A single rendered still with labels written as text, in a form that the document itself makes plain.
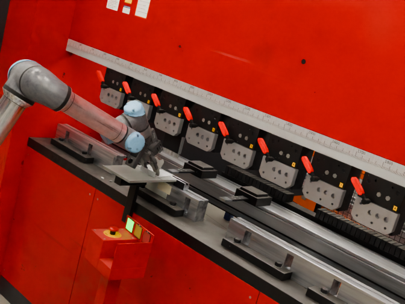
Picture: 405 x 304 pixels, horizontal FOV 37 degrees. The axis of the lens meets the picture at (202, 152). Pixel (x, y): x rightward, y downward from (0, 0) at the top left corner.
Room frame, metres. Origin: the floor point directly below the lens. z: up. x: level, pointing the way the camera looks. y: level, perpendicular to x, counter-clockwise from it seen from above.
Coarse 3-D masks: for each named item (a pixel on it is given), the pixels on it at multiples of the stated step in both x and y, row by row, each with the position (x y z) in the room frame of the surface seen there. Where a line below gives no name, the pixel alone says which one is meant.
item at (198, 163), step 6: (186, 162) 2.75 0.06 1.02; (192, 162) 2.73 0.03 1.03; (198, 162) 2.76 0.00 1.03; (186, 168) 2.73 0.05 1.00; (192, 168) 2.71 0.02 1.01; (198, 168) 2.69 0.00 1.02; (204, 168) 2.70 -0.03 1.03; (210, 168) 2.73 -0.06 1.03; (192, 174) 2.71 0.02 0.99; (198, 174) 2.68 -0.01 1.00; (204, 174) 2.68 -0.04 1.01; (210, 174) 2.72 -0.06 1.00; (216, 174) 2.75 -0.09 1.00
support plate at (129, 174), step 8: (104, 168) 2.40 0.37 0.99; (112, 168) 2.40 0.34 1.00; (120, 168) 2.43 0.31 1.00; (128, 168) 2.47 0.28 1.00; (136, 168) 2.50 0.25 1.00; (120, 176) 2.34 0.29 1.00; (128, 176) 2.35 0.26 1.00; (136, 176) 2.38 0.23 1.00; (144, 176) 2.41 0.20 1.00; (168, 176) 2.51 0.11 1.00
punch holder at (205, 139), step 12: (204, 108) 2.43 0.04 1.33; (204, 120) 2.42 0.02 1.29; (216, 120) 2.38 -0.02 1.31; (228, 120) 2.42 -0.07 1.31; (192, 132) 2.45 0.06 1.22; (204, 132) 2.41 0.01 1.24; (216, 132) 2.38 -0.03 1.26; (192, 144) 2.44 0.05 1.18; (204, 144) 2.40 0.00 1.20; (216, 144) 2.40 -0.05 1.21
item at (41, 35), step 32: (32, 0) 2.96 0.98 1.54; (64, 0) 3.04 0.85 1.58; (32, 32) 2.93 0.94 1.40; (64, 32) 3.07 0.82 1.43; (0, 64) 3.08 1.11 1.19; (64, 64) 3.10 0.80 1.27; (96, 64) 3.25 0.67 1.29; (0, 96) 3.04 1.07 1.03; (96, 96) 3.29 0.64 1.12; (32, 128) 3.02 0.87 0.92; (0, 160) 2.96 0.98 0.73; (0, 192) 2.93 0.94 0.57; (0, 224) 2.96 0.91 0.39; (0, 256) 2.99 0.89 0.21
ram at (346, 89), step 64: (192, 0) 2.58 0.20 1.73; (256, 0) 2.36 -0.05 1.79; (320, 0) 2.18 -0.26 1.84; (384, 0) 2.03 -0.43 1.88; (192, 64) 2.52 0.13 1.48; (256, 64) 2.31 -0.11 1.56; (320, 64) 2.14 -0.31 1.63; (384, 64) 1.99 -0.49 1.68; (320, 128) 2.09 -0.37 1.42; (384, 128) 1.94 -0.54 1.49
